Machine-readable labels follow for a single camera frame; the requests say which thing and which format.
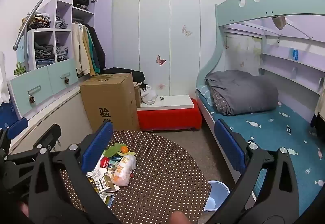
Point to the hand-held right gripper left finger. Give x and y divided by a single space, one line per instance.
97 144

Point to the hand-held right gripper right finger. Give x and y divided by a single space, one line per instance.
229 147

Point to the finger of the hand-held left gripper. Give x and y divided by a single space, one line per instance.
17 126
49 135

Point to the red white snack packet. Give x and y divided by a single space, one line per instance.
103 161

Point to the white orange-print plastic bag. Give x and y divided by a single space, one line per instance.
124 170

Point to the torn printed paper carton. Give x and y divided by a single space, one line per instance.
101 182

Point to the blue plastic bucket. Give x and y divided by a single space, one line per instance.
218 189

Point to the small printed paper carton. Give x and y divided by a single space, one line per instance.
106 200

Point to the person's right hand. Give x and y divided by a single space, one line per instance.
179 218

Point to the green plush leaf toy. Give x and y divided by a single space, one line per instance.
113 149

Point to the white curved cabinet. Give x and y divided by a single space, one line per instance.
50 117

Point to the orange ball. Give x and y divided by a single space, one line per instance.
124 149

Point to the large cardboard box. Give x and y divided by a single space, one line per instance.
109 102

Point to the teal printed bed sheet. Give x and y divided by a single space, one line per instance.
279 132

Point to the teal drawer cabinet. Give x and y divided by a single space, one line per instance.
43 79

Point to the green decoration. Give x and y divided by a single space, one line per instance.
20 69

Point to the grey pillow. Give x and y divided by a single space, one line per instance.
243 92

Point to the blue striped pillow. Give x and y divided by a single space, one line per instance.
203 92

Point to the red bench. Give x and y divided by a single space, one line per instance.
167 117

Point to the white board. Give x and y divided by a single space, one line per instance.
175 102

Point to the folded dark clothes stack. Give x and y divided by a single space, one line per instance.
44 55

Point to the black cloth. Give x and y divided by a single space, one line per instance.
138 76

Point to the folded denim clothes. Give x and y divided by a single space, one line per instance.
62 54

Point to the green hanging garment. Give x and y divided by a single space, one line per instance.
96 61

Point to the faded pink butterfly sticker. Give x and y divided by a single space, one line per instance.
161 86

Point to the yellow hanging garment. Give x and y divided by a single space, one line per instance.
89 56

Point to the cream hanging jacket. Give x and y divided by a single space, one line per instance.
80 51

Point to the black hanging coat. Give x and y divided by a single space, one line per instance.
100 48

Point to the white hanging cloth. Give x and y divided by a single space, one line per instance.
319 104

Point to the pile of mixed clothes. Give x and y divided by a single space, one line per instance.
36 21

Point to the folded grey clothes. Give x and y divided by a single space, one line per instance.
61 23

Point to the small blue box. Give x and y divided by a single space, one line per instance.
295 54

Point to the purple white shelving unit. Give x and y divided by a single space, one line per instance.
102 23

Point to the pale butterfly sticker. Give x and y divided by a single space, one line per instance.
186 31

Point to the white wardrobe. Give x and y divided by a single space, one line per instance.
152 23

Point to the tan round hanging object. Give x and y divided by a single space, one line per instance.
279 23

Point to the black folded clothes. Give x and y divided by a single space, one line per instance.
80 2

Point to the purple wall shelf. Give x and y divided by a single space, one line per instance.
292 71

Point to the grey metal rail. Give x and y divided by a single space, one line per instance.
38 8

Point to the teal bunk bed frame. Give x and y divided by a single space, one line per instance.
269 3

